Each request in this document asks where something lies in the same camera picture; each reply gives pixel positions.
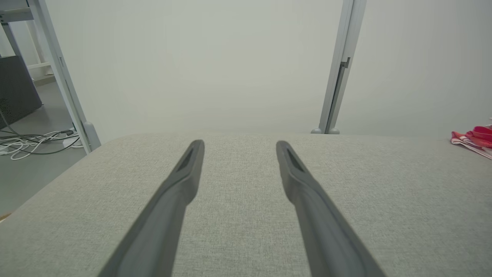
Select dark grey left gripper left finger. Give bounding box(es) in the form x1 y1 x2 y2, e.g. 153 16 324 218
98 139 205 277

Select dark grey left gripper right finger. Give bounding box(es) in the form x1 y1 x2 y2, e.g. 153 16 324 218
275 140 386 277

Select red white-trimmed shorts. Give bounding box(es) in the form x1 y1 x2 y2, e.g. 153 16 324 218
450 126 492 160

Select grey fabric sofa seat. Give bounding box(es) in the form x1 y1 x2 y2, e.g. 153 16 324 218
0 133 492 277

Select white plug adapter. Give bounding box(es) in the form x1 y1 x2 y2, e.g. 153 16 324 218
61 135 83 149

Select dark grey cabinet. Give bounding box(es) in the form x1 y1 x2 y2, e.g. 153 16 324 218
0 56 43 130

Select grey metal partition post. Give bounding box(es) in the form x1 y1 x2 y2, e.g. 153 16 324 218
311 0 367 135
27 0 101 154

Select white shelf frame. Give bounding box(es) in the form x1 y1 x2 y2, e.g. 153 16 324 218
27 62 54 82

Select grey metal frame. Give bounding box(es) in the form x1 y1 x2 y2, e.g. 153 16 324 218
0 0 37 77

